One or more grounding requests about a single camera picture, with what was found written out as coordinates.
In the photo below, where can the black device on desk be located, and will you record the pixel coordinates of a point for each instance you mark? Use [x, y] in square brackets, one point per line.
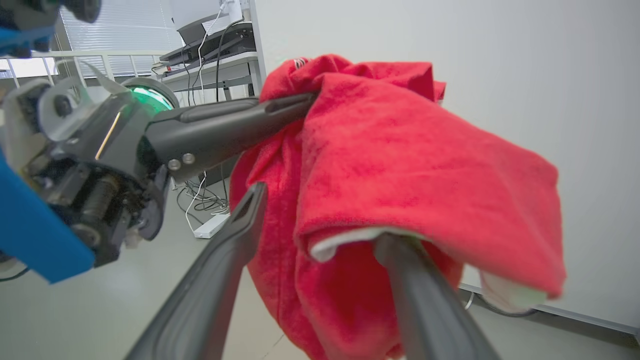
[220, 42]

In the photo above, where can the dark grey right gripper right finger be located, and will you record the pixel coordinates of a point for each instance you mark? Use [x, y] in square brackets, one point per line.
[430, 310]

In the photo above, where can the white window blinds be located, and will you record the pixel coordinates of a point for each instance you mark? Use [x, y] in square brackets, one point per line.
[130, 35]

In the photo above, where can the white metal railing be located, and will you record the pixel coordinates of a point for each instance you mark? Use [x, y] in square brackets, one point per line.
[100, 57]

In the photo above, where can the long white power strip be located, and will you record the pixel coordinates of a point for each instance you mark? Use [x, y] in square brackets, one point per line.
[212, 226]

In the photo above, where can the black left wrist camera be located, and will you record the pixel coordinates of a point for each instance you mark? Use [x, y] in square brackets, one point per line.
[82, 7]

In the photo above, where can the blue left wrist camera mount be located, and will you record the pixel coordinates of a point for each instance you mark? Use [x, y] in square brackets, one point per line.
[30, 235]

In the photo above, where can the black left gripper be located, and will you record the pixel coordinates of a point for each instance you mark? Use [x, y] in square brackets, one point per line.
[100, 170]

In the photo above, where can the red and white jersey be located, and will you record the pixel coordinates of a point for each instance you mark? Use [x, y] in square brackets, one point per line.
[400, 165]

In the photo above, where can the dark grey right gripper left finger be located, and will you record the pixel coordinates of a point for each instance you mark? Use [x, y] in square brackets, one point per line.
[210, 280]

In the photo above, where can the light grey desk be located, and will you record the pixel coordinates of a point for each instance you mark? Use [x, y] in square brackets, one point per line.
[230, 62]

